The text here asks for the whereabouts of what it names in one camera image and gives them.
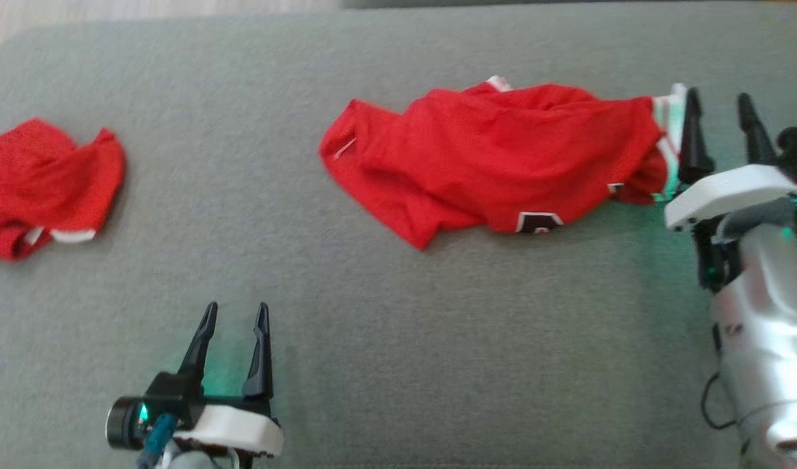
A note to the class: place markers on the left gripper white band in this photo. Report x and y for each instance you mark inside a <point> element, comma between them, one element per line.
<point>242,426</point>

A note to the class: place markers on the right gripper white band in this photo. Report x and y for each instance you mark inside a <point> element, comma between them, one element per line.
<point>724,192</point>

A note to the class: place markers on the red basketball jersey white trim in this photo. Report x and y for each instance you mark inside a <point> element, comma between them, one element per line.
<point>489,163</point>

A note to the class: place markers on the red shorts with logo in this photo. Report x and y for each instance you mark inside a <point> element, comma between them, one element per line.
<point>40,182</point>

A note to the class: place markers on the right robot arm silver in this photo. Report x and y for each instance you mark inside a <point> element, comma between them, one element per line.
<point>769,339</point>

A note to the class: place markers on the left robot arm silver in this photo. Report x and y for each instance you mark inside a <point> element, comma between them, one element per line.
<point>196,461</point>

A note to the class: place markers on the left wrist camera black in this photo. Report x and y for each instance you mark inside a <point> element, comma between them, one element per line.
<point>121,423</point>

